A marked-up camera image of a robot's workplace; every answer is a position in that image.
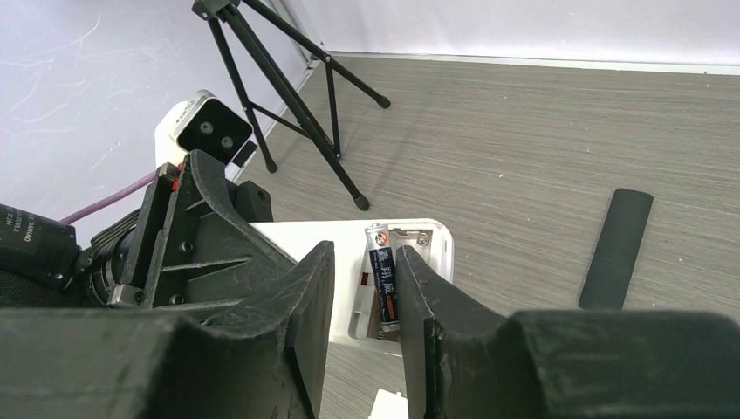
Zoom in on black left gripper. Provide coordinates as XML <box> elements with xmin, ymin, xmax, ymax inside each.
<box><xmin>106</xmin><ymin>150</ymin><xmax>298</xmax><ymax>310</ymax></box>

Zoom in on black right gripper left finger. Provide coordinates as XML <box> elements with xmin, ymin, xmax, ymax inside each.
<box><xmin>1</xmin><ymin>241</ymin><xmax>335</xmax><ymax>418</ymax></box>

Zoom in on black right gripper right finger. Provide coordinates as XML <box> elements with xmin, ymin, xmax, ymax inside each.
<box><xmin>395</xmin><ymin>246</ymin><xmax>739</xmax><ymax>418</ymax></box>

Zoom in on white remote battery cover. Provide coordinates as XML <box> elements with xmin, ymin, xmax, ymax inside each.
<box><xmin>368</xmin><ymin>389</ymin><xmax>409</xmax><ymax>419</ymax></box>

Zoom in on white air conditioner remote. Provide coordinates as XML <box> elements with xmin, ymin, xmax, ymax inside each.
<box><xmin>251</xmin><ymin>218</ymin><xmax>455</xmax><ymax>357</ymax></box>

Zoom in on silver dark blue battery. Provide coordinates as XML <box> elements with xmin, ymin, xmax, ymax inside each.
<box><xmin>365</xmin><ymin>223</ymin><xmax>400</xmax><ymax>333</ymax></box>

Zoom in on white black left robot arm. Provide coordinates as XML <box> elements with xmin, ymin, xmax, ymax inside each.
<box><xmin>1</xmin><ymin>151</ymin><xmax>294</xmax><ymax>310</ymax></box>

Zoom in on black music stand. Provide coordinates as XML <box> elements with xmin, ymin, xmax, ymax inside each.
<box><xmin>191</xmin><ymin>0</ymin><xmax>391</xmax><ymax>211</ymax></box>

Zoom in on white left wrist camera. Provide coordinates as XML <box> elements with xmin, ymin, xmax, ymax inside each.
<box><xmin>154</xmin><ymin>89</ymin><xmax>258</xmax><ymax>168</ymax></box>

